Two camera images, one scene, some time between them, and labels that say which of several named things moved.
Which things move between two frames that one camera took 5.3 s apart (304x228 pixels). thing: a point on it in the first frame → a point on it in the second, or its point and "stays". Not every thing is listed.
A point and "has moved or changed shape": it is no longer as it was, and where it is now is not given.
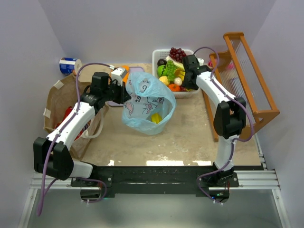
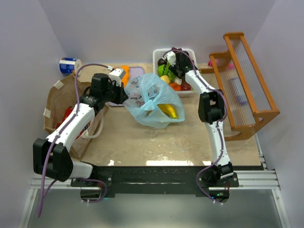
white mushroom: [178, 80] stays
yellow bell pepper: [179, 72] has moved or changed shape
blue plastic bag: [150, 104] has moved or changed shape
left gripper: [122, 93] stays
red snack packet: [67, 111] stays
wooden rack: [238, 71] stays
